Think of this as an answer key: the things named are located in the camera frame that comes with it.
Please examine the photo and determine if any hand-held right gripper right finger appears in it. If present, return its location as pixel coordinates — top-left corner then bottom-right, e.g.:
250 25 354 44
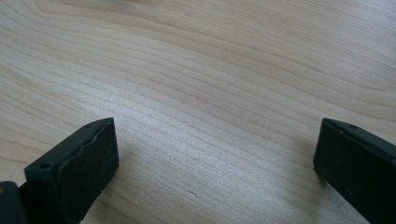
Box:
313 118 396 224

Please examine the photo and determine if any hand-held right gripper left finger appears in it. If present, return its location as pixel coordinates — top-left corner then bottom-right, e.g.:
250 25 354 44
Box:
19 117 120 224

